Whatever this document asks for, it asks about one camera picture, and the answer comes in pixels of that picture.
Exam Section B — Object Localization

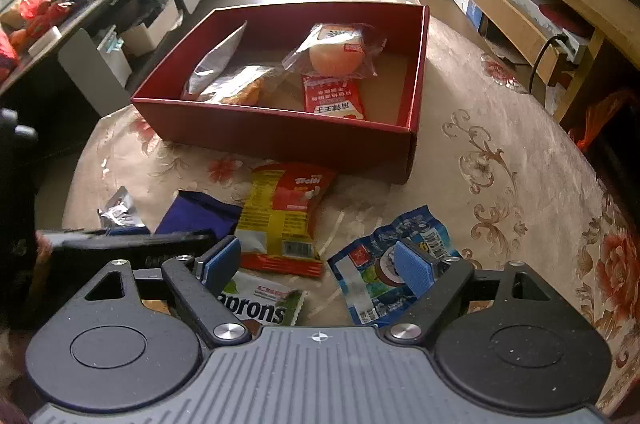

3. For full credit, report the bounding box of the red cardboard box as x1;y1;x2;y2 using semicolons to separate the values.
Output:
130;3;431;185

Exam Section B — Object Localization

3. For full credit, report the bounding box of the long clear green-white packet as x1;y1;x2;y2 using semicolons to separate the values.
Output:
179;20;249;102

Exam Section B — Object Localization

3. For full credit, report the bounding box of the white storage box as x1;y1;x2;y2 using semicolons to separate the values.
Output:
120;0;181;58

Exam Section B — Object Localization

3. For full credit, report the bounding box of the orange plastic bag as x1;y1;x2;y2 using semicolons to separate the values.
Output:
567;92;637;155

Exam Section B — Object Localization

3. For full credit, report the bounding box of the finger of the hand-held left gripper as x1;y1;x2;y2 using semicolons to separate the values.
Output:
37;228;217;279

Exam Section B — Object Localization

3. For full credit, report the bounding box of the clear bag of yellow puffs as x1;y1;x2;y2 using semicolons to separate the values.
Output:
200;63;271;106

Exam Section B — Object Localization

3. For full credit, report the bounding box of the black cable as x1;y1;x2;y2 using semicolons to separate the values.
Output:
527;32;572;93

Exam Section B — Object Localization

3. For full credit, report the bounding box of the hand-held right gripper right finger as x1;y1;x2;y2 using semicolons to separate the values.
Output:
389;240;549;345

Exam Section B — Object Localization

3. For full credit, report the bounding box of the small silver snack packet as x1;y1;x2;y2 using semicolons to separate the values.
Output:
97;185;151;231

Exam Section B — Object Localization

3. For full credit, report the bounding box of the purple snack packet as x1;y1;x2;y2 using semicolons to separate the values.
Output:
155;190;244;245

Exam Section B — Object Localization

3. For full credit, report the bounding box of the white chocolate pie packet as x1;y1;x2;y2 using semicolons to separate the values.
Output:
215;271;307;328

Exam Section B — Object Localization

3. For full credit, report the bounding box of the white flat tray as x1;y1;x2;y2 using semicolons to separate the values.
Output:
27;27;64;56

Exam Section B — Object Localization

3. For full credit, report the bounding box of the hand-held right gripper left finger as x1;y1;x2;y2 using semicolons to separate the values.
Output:
82;235;252;348

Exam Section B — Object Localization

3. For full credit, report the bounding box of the blue snack packet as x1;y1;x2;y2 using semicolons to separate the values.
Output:
327;204;462;326

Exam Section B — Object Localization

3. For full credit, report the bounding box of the blue and white box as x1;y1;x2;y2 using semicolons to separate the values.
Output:
449;0;484;31

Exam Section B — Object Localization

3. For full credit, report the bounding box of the bun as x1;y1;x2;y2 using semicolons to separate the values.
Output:
281;23;390;79

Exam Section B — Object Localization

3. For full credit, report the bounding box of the red plastic bag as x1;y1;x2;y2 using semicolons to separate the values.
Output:
20;0;77;36

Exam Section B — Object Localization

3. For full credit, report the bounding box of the yellow and red snack packet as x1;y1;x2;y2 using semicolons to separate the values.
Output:
234;163;337;279

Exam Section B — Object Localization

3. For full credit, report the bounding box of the red and green snack packet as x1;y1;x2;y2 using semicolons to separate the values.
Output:
301;74;369;123

